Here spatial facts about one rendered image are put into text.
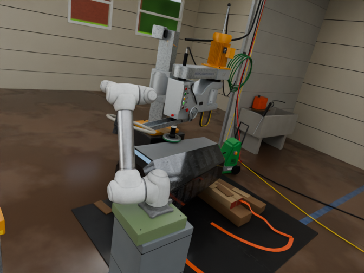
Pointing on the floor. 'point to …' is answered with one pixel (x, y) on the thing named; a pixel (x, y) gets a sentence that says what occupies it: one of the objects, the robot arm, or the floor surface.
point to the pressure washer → (232, 153)
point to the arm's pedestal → (149, 252)
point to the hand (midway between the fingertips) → (116, 129)
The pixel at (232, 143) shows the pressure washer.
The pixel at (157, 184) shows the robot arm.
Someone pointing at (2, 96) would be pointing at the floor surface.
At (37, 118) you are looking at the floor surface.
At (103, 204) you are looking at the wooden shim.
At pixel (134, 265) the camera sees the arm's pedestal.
